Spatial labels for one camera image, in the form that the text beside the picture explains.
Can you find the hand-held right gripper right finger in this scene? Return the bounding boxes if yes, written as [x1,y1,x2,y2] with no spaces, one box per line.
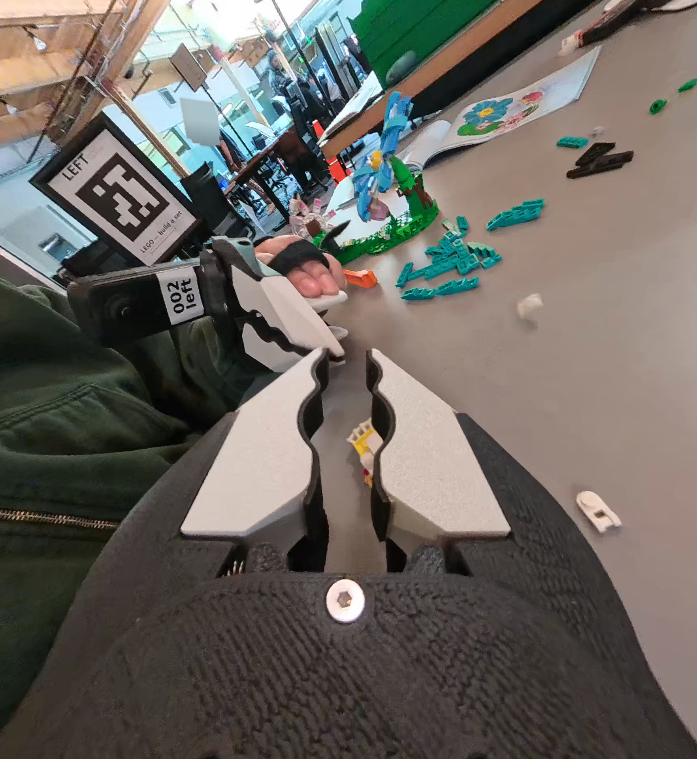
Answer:
[364,347,512,542]

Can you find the small yellow white lego assembly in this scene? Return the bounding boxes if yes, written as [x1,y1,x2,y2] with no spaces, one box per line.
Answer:
[347,417,386,488]

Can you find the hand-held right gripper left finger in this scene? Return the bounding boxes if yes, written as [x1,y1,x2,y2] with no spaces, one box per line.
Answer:
[179,347,333,540]

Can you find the black lego pieces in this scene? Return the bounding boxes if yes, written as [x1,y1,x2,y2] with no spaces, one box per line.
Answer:
[566,142,635,180]

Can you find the white lego piece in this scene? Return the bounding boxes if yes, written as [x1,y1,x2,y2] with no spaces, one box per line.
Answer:
[575,490,623,534]

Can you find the green lego flower model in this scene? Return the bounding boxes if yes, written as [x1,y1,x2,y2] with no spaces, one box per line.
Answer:
[289,91,441,266]

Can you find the row of teal lego wedges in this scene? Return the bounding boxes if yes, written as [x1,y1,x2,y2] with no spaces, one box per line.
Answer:
[485,198,546,231]

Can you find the grey round object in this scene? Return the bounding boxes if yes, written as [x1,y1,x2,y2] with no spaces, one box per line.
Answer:
[385,50,420,87]

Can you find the pile of teal lego pieces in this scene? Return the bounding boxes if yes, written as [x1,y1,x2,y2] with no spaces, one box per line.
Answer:
[396,215,503,302]

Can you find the black office chair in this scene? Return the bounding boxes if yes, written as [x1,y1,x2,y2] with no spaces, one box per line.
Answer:
[179,160,251,239]

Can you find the person's left hand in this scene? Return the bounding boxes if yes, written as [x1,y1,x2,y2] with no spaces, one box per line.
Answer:
[254,234,347,298]

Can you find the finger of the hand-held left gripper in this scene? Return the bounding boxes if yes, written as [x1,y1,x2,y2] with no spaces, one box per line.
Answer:
[232,270,347,361]
[241,320,315,374]

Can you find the lego instruction booklet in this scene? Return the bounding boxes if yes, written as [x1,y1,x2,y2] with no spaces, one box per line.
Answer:
[396,45,602,173]

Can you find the wooden table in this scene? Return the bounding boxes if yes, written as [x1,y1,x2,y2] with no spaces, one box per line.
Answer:
[318,0,548,162]

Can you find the dark object with pale tip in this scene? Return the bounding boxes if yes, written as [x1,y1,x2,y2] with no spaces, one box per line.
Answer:
[558,0,672,58]

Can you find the hanging sign board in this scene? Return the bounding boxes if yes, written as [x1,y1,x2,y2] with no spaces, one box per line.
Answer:
[169,42,211,92]

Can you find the large green box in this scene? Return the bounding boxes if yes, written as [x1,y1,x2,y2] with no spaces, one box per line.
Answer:
[350,0,499,90]

